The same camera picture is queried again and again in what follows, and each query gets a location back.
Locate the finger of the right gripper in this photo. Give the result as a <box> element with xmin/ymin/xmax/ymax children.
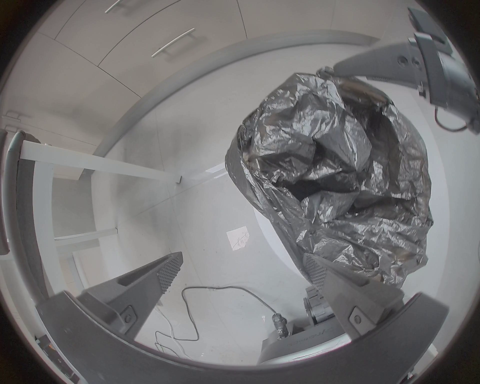
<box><xmin>365</xmin><ymin>76</ymin><xmax>429</xmax><ymax>94</ymax></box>
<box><xmin>331</xmin><ymin>40</ymin><xmax>425</xmax><ymax>82</ymax></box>

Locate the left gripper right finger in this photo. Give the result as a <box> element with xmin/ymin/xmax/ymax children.
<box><xmin>302</xmin><ymin>253</ymin><xmax>406</xmax><ymax>338</ymax></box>

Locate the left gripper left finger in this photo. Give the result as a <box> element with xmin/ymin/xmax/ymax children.
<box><xmin>76</xmin><ymin>251</ymin><xmax>184</xmax><ymax>335</ymax></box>

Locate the black plastic bag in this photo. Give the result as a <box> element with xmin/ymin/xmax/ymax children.
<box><xmin>225</xmin><ymin>71</ymin><xmax>434</xmax><ymax>289</ymax></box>

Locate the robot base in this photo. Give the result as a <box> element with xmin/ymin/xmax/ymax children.
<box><xmin>257</xmin><ymin>285</ymin><xmax>353</xmax><ymax>366</ymax></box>

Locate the grey chair with white legs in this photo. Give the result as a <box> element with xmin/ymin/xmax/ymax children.
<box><xmin>0</xmin><ymin>129</ymin><xmax>183</xmax><ymax>301</ymax></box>

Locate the beige cabinet with drawers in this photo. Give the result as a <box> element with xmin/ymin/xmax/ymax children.
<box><xmin>0</xmin><ymin>0</ymin><xmax>413</xmax><ymax>158</ymax></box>

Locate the white cable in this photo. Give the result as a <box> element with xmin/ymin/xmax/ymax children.
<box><xmin>154</xmin><ymin>300</ymin><xmax>192</xmax><ymax>359</ymax></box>

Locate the black cable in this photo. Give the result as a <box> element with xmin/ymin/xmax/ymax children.
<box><xmin>434</xmin><ymin>106</ymin><xmax>470</xmax><ymax>133</ymax></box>
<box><xmin>181</xmin><ymin>286</ymin><xmax>289</xmax><ymax>342</ymax></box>

